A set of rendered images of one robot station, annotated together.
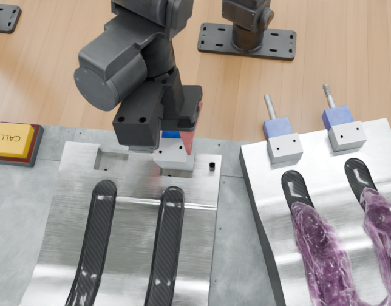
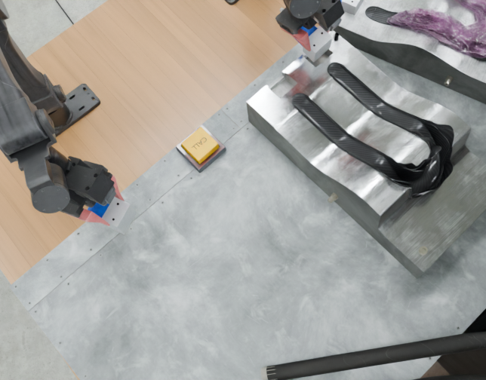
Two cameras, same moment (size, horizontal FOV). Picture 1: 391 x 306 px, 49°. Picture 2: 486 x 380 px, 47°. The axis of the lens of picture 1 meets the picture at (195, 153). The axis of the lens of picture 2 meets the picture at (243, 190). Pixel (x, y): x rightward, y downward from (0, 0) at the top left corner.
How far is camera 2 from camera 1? 0.78 m
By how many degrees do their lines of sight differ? 16
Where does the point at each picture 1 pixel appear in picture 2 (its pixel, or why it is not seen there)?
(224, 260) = not seen: hidden behind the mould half
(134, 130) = (333, 10)
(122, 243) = (340, 113)
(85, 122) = (221, 102)
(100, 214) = (311, 114)
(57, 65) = (158, 91)
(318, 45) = not seen: outside the picture
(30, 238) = (275, 181)
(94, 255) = (333, 133)
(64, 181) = (273, 117)
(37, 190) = (245, 157)
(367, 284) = (461, 16)
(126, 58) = not seen: outside the picture
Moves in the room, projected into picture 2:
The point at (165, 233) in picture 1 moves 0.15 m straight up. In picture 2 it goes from (352, 89) to (361, 47)
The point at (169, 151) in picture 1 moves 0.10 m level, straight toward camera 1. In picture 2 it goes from (318, 40) to (363, 58)
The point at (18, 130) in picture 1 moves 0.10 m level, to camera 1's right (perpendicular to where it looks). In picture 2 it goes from (198, 135) to (225, 102)
